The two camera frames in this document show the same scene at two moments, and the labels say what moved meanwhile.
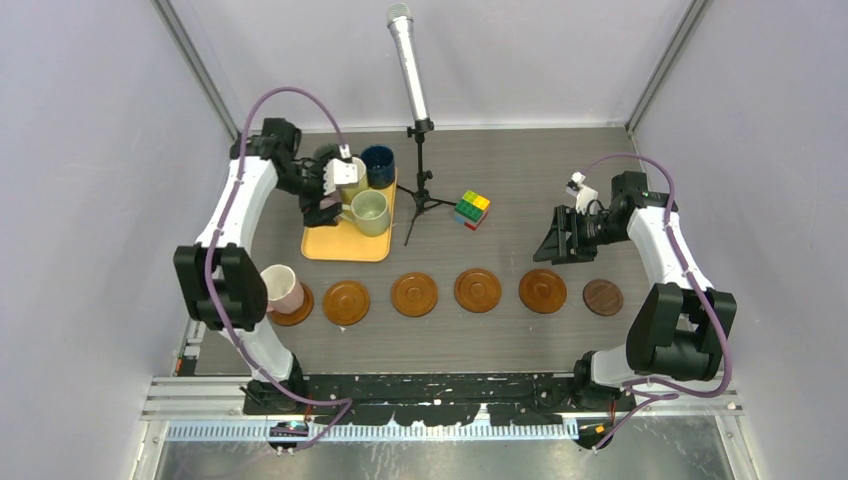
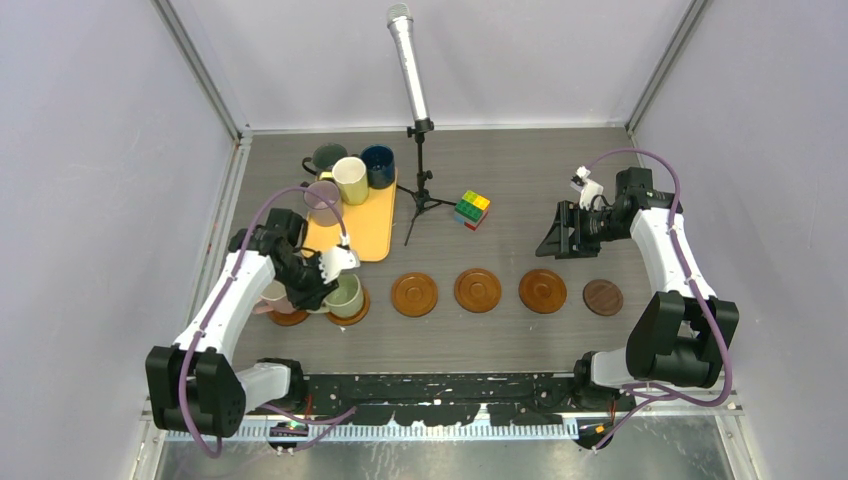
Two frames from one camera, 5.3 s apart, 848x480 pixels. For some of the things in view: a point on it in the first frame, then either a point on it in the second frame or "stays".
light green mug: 370,212 to 348,299
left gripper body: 311,191 to 303,280
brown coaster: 414,295 stays
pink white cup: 284,293 stays
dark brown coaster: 603,297 stays
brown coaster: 477,290 stays
